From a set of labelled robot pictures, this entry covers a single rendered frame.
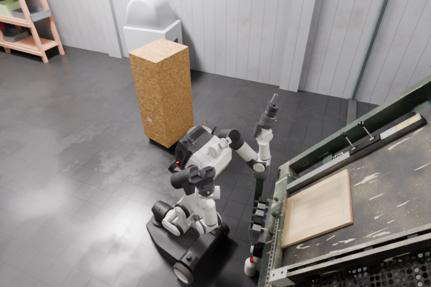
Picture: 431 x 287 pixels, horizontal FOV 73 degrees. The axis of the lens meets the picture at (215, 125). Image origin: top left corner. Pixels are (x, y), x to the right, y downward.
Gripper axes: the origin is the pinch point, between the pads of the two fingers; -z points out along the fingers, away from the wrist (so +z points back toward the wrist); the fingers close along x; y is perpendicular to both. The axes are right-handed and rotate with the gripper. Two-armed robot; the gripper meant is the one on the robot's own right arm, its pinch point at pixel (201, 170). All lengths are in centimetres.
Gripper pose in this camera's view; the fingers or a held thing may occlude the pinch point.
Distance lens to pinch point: 128.7
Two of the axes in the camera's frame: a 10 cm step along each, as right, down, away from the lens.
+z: 1.0, 5.9, 8.0
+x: 9.2, -3.5, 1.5
